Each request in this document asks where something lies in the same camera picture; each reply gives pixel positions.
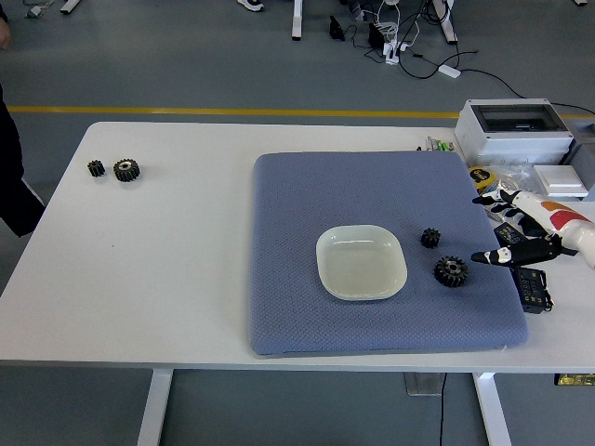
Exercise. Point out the small black gear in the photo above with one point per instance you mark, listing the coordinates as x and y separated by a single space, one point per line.
96 168
431 238

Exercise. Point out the large black gear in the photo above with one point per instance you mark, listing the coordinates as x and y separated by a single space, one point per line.
451 271
126 170

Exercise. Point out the yellow label strip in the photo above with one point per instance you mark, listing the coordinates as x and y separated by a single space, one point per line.
575 379

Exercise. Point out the green and white connectors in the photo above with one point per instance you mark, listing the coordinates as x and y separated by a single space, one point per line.
439 144

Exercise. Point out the white square dish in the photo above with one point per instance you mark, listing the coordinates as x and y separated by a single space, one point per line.
360 262

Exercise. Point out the white background desk leg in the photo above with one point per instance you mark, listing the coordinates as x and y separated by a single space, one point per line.
297 21
447 23

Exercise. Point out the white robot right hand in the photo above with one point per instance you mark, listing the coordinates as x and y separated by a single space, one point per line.
558 218

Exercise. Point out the white switch panel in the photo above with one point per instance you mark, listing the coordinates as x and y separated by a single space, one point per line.
560 180

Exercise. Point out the person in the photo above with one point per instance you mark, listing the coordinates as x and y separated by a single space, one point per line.
11 186

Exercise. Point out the black controller with blue print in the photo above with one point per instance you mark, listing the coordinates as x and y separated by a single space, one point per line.
509 233

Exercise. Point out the blue-grey quilted mat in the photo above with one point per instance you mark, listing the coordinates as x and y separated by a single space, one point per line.
372 195

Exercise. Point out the clear bag of metal parts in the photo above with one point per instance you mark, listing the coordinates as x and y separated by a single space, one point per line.
516 175

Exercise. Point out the grey electrical enclosure box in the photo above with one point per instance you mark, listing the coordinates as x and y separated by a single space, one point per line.
506 139

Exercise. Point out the white charger on floor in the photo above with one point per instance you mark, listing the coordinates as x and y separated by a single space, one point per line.
392 52

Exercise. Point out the black box on floor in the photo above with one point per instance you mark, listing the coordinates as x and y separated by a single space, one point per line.
375 36

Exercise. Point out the grey bracket under table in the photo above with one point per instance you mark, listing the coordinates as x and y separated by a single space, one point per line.
420 384

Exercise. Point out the yellow tape measure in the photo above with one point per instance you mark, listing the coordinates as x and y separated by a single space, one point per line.
481 177

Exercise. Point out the black device on floor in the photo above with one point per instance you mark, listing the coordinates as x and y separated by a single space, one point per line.
335 29

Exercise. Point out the white power strip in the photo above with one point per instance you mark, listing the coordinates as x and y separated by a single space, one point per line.
449 71

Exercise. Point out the white table leg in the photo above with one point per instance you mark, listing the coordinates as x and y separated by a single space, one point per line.
493 409
155 409

